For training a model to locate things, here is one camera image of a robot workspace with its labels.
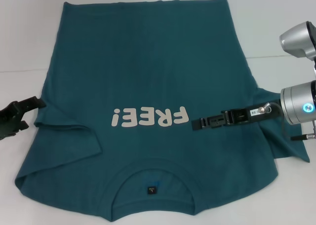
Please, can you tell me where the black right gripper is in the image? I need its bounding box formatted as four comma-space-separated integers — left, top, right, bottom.
191, 100, 283, 132

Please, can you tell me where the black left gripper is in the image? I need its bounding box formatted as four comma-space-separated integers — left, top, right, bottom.
0, 96, 46, 140

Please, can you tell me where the teal t-shirt with FREE print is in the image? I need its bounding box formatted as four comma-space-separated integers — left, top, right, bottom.
13, 0, 311, 216

